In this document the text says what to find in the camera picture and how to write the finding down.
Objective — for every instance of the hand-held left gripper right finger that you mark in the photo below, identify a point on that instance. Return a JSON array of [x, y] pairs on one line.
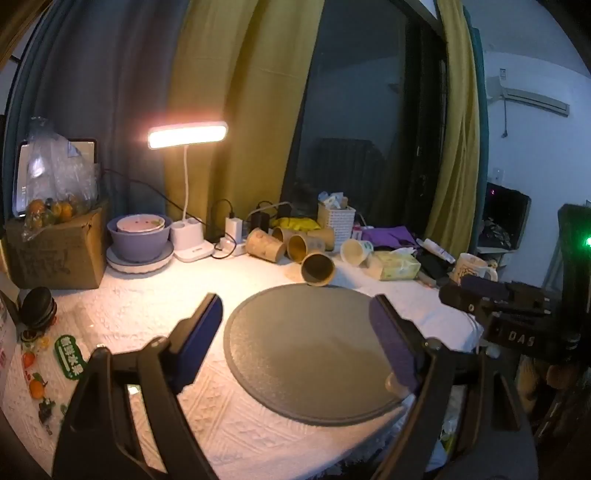
[[395, 346]]

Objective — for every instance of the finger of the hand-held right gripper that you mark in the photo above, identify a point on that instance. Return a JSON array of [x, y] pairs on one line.
[[461, 300], [485, 286]]

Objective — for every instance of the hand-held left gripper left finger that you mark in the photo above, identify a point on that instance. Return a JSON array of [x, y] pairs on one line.
[[203, 337]]

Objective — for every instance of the white paper cup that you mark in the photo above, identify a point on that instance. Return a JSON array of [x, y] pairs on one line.
[[355, 251]]

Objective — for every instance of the brown paper cup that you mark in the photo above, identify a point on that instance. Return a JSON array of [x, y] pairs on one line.
[[317, 272], [298, 244], [265, 244], [280, 233], [323, 237]]

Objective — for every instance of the white printed mug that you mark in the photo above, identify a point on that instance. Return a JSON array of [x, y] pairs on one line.
[[471, 271]]

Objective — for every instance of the white tube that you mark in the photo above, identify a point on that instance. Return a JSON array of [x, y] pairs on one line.
[[436, 249]]

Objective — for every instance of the green tissue pack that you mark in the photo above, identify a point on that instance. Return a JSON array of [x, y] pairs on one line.
[[398, 266]]

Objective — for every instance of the black monitor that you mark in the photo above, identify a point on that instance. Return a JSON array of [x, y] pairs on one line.
[[505, 214]]

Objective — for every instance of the round grey mat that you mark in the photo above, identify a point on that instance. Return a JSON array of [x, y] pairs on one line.
[[304, 355]]

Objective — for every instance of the white power strip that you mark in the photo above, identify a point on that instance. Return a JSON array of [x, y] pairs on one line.
[[231, 248]]

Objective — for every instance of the purple cloth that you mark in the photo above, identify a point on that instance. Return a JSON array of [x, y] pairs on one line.
[[392, 236]]

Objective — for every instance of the white plate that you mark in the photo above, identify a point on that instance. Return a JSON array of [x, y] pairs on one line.
[[138, 265]]

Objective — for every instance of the white charger plug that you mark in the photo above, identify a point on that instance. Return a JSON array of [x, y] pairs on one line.
[[233, 227]]

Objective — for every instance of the purple bowl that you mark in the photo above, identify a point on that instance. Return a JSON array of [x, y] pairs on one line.
[[138, 242]]

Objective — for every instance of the small white bowl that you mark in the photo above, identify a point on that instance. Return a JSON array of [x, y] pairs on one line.
[[141, 225]]

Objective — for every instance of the black power adapter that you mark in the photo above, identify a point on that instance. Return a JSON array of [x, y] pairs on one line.
[[259, 220]]

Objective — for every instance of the white woven basket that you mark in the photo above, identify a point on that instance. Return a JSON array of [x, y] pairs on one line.
[[336, 219]]

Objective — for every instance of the yellow cloth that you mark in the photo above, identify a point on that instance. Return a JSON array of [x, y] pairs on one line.
[[300, 224]]

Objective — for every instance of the white desk lamp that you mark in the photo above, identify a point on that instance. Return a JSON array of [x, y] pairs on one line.
[[187, 184]]

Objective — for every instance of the yellow curtain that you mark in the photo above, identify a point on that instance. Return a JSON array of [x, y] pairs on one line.
[[455, 129], [240, 106]]

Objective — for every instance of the black round case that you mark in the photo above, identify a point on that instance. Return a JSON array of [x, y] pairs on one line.
[[37, 307]]

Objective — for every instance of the printed fruit bag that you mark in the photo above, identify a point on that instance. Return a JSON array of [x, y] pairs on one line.
[[37, 369]]

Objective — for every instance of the cardboard box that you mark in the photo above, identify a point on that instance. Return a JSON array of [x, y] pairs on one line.
[[55, 251]]

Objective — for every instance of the white air conditioner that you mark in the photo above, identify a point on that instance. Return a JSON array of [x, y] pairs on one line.
[[531, 94]]

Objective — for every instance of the plastic bag of oranges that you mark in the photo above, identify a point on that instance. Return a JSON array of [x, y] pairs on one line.
[[55, 184]]

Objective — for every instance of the blue curtain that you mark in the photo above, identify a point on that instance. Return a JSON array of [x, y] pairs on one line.
[[92, 101]]

